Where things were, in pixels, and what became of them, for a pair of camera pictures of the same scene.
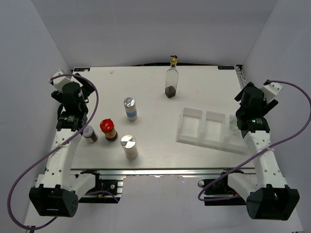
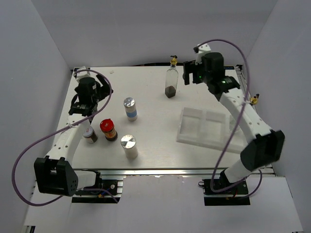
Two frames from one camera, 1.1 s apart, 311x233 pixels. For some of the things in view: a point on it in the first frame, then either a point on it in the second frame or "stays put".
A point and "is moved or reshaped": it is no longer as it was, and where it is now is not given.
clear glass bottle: x=233 y=123 is moved or reshaped
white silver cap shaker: x=129 y=142 stays put
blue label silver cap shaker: x=130 y=108 stays put
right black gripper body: x=265 y=108 -> x=199 y=75
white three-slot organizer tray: x=210 y=129 stays put
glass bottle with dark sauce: x=171 y=78 stays put
